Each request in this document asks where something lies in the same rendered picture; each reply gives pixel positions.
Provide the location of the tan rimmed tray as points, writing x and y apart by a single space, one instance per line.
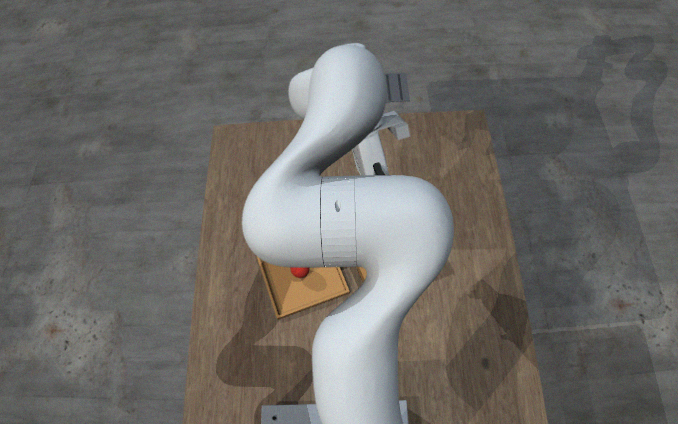
290 292

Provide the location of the red ball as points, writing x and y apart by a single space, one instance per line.
300 272

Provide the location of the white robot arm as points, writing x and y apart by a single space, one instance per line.
399 228

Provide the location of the tan square board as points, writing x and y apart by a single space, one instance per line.
362 273

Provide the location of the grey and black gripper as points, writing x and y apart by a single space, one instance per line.
369 156

